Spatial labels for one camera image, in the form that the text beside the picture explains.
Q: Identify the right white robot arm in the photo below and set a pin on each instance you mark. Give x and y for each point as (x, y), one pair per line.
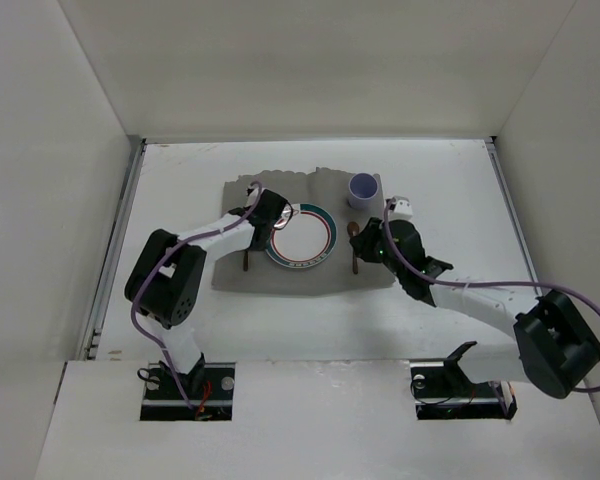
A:
(552, 347)

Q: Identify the purple plastic cup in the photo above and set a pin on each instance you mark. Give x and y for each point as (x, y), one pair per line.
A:
(362, 190)

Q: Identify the aluminium table rail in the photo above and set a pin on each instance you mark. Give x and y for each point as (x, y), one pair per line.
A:
(490, 143)
(94, 321)

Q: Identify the grey cloth placemat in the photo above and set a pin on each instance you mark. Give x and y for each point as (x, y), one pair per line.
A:
(325, 188)

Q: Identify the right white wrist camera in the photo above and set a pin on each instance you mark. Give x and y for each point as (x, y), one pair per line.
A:
(399, 208)

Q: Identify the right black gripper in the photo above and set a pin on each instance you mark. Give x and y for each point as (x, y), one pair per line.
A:
(362, 241)

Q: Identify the brown wooden spoon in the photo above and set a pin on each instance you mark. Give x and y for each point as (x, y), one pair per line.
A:
(353, 230)

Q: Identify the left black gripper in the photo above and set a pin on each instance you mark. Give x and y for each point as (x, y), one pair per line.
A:
(278, 212)

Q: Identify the white plate green rim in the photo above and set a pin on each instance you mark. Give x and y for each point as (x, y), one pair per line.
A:
(305, 236)

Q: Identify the right aluminium table rail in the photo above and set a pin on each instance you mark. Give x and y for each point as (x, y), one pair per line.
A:
(490, 143)

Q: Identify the left aluminium table rail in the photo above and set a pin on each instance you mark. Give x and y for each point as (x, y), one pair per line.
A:
(94, 321)

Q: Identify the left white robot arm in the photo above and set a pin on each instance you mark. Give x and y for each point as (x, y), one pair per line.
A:
(165, 281)

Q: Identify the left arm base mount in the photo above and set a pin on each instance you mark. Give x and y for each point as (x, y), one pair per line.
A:
(210, 392)

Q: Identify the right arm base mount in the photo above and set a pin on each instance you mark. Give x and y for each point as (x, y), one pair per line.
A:
(442, 391)

